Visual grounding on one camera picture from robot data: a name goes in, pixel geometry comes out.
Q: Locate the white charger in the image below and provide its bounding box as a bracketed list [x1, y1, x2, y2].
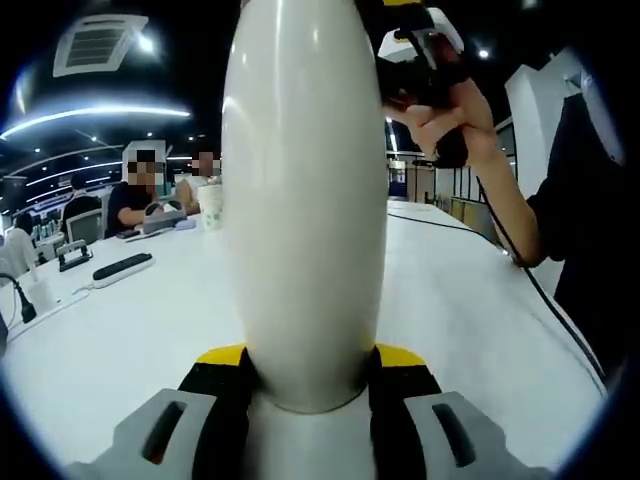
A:
[24, 269, 57, 317]

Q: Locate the curved ceiling light strip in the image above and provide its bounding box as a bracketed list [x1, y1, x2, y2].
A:
[0, 105, 192, 141]

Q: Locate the person's right hand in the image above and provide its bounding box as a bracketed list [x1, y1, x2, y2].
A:
[382, 77, 499, 166]

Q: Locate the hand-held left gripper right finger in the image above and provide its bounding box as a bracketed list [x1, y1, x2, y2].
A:
[368, 342, 556, 480]

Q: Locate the grey device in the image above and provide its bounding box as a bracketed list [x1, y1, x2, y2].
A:
[143, 199, 187, 235]

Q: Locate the white table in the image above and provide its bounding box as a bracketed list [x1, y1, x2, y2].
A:
[0, 199, 609, 480]

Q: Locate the ceiling air conditioner vent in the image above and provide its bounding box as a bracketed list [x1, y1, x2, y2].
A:
[52, 14, 150, 79]

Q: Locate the white chest-worn device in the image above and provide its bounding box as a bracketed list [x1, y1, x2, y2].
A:
[564, 44, 629, 166]

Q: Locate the cream thermos bottle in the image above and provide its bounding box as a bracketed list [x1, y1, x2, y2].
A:
[221, 0, 391, 415]

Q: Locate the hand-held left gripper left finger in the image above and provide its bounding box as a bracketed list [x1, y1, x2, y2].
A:
[62, 343, 254, 480]

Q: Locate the patterned paper cup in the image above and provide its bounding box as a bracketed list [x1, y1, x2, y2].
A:
[196, 184, 225, 233]

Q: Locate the white and black power strip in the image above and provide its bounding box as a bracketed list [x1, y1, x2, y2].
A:
[92, 252, 155, 290]

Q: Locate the black plug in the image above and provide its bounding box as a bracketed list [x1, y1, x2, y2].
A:
[0, 273, 39, 324]

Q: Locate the grey office chair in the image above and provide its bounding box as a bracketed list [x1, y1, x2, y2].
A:
[65, 209, 107, 246]

